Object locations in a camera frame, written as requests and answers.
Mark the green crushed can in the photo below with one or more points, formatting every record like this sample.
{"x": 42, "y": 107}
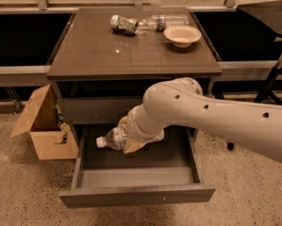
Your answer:
{"x": 125, "y": 25}

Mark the clear plastic water bottle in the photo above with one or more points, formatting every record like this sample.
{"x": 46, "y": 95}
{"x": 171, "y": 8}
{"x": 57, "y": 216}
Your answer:
{"x": 161, "y": 21}

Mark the grey drawer cabinet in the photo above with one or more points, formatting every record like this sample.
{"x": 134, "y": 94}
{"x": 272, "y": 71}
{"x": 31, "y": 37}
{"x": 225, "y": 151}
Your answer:
{"x": 96, "y": 61}

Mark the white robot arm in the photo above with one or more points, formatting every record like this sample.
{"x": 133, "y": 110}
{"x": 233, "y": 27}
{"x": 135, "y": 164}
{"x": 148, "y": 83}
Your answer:
{"x": 257, "y": 127}

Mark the white paper bowl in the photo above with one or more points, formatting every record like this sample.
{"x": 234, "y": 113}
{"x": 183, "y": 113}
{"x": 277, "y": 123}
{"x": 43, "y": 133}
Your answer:
{"x": 182, "y": 36}

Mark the closed grey upper drawer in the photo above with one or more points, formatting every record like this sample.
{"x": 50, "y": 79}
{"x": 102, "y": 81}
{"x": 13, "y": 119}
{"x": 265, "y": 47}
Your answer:
{"x": 95, "y": 110}

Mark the blue label plastic bottle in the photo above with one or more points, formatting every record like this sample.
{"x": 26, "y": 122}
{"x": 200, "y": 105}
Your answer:
{"x": 115, "y": 139}

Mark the open grey bottom drawer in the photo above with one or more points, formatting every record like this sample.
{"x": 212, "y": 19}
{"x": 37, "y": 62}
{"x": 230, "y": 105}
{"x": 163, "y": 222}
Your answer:
{"x": 160, "y": 172}

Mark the open cardboard box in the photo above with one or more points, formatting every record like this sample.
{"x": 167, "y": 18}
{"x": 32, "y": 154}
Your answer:
{"x": 40, "y": 120}

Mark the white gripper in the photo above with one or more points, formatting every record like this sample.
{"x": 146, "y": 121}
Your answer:
{"x": 135, "y": 125}

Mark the items in cardboard box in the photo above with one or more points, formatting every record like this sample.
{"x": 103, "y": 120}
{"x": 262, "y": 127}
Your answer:
{"x": 61, "y": 123}

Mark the black stand with legs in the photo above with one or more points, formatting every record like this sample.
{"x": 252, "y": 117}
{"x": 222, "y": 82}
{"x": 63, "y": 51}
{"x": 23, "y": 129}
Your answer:
{"x": 252, "y": 32}

